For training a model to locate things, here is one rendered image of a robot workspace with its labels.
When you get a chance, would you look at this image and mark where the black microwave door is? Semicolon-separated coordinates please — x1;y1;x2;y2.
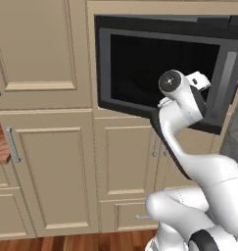
96;26;238;136

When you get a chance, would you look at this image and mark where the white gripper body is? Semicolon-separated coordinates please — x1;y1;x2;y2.
157;98;173;109

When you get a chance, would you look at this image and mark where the grey microwave door handle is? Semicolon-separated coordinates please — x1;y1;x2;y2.
213;51;238;114

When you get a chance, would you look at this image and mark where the tall beige cupboard door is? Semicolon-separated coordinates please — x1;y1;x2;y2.
0;110;100;238
0;0;93;111

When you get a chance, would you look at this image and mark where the black microwave oven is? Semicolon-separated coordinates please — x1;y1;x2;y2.
93;14;238;41

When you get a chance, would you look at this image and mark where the beige drawer front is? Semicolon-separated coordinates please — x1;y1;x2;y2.
0;162;20;189
100;199;160;232

